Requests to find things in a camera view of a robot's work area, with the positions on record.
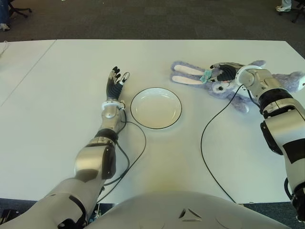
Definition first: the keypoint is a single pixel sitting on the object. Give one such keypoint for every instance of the person in blue jeans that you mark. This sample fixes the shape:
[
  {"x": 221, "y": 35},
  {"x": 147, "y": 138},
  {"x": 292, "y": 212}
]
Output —
[{"x": 3, "y": 14}]

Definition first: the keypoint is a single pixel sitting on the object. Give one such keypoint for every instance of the white plate black rim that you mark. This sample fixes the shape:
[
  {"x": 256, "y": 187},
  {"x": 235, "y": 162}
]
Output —
[{"x": 155, "y": 109}]

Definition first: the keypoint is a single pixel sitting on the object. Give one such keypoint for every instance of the purple plush bunny doll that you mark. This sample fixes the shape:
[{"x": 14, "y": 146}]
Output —
[{"x": 188, "y": 71}]

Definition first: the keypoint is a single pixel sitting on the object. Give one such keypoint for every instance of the right robot hand black silver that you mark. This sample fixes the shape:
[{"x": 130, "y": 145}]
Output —
[{"x": 227, "y": 71}]

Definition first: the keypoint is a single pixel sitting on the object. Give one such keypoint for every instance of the silver robot torso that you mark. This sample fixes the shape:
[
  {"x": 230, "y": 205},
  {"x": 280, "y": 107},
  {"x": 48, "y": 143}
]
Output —
[{"x": 166, "y": 210}]

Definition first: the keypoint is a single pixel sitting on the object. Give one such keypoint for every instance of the black mesh office chair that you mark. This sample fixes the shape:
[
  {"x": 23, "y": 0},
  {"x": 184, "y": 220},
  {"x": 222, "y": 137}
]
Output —
[{"x": 299, "y": 14}]

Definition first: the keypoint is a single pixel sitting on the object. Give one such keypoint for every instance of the left robot hand black silver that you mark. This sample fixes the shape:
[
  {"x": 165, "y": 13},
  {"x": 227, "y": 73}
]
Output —
[{"x": 113, "y": 88}]

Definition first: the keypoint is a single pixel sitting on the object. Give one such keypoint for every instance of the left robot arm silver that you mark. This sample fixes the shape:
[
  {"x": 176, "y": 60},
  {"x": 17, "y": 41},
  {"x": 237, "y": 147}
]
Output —
[{"x": 95, "y": 157}]

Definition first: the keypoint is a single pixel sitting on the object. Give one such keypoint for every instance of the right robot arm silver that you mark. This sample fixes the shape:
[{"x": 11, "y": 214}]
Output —
[{"x": 276, "y": 100}]

